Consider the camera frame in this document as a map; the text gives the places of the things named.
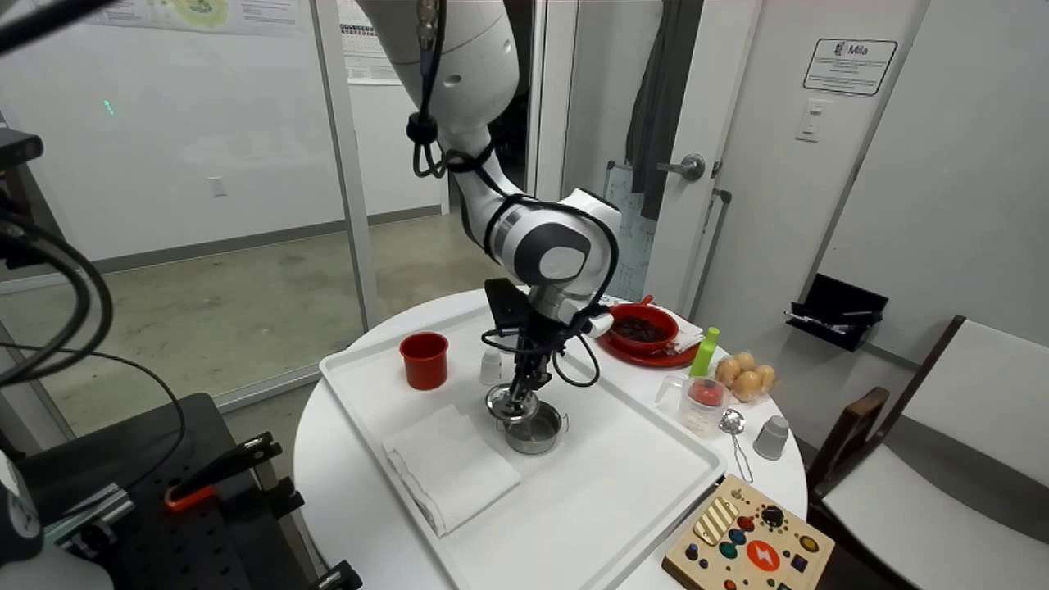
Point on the black wall tray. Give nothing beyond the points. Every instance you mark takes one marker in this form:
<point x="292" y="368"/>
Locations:
<point x="840" y="311"/>

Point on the round white table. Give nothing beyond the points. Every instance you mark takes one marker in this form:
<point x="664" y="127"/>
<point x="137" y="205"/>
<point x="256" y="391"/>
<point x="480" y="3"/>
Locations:
<point x="333" y="493"/>

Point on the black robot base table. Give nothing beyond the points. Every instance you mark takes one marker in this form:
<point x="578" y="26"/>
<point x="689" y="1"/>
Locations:
<point x="132" y="461"/>

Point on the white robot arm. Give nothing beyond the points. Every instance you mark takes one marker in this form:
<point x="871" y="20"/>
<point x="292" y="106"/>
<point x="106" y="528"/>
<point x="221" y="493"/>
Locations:
<point x="480" y="54"/>

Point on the small white bottle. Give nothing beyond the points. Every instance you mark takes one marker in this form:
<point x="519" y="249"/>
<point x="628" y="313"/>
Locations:
<point x="490" y="368"/>

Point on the white door sign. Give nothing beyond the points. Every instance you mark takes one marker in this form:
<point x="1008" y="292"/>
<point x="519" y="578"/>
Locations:
<point x="850" y="66"/>

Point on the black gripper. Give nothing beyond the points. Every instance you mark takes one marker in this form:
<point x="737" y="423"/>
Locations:
<point x="543" y="331"/>

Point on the white folded cloth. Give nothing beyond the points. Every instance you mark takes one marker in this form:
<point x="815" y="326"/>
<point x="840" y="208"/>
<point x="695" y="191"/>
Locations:
<point x="450" y="466"/>

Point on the red bowl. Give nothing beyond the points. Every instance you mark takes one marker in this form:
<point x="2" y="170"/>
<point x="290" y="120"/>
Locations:
<point x="645" y="330"/>

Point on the small gray cup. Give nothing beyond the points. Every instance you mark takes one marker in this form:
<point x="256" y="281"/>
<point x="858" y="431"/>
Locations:
<point x="773" y="436"/>

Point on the dark hanging coat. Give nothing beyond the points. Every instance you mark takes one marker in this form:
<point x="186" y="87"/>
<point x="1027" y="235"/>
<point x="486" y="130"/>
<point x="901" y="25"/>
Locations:
<point x="660" y="99"/>

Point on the wooden busy board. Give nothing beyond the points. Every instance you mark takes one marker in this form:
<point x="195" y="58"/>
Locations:
<point x="756" y="541"/>

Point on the black equipment stand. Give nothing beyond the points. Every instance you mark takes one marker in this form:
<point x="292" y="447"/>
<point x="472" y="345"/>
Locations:
<point x="15" y="175"/>

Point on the clear container with tomato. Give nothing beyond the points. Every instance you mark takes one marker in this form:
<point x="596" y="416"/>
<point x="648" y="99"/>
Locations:
<point x="706" y="399"/>

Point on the silver metal bracket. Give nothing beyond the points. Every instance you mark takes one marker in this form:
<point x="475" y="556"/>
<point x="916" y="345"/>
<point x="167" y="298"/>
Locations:
<point x="94" y="514"/>

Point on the dark wooden chair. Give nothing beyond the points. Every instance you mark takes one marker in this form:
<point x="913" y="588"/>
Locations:
<point x="961" y="461"/>

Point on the silver measuring spoon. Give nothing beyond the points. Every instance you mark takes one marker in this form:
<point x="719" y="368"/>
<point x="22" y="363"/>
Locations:
<point x="732" y="422"/>

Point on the red plastic cup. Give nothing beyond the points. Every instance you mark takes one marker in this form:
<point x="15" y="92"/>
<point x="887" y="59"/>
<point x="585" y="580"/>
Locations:
<point x="424" y="363"/>

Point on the large white tray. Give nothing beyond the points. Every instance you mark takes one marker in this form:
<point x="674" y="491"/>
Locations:
<point x="611" y="528"/>

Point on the wall poster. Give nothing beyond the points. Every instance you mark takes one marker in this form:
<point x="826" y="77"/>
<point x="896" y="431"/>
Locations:
<point x="186" y="10"/>

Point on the green plastic bottle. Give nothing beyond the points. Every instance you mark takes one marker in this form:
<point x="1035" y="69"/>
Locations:
<point x="706" y="352"/>

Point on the white frame post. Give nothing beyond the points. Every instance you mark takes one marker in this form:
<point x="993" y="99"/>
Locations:
<point x="343" y="164"/>

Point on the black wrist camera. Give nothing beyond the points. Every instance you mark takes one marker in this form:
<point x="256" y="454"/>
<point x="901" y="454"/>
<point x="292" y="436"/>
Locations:
<point x="504" y="305"/>

